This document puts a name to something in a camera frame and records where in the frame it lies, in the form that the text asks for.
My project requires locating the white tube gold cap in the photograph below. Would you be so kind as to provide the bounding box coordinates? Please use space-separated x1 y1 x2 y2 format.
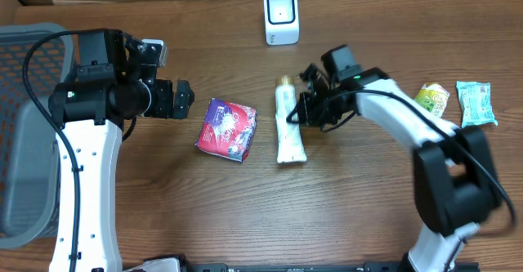
275 75 307 163

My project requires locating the purple red snack packet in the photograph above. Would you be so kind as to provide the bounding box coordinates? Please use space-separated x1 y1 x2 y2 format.
195 98 257 163

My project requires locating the green juice carton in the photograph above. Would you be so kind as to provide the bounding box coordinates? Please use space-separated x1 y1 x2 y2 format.
414 82 450 118

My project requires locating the teal white snack packet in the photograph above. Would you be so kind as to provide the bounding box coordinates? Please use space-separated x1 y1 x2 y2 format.
456 81 498 127

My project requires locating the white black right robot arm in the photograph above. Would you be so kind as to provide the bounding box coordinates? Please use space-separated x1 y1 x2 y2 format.
287 45 516 271

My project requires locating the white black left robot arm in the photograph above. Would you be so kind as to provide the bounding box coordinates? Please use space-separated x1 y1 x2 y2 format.
49 29 194 271

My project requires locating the white barcode scanner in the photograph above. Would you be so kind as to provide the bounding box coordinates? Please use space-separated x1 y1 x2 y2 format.
263 0 300 46

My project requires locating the grey plastic shopping basket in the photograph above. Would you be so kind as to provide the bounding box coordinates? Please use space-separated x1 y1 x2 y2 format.
1 23 62 249

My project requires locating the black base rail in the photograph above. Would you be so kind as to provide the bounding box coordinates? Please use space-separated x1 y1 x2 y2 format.
122 259 480 272

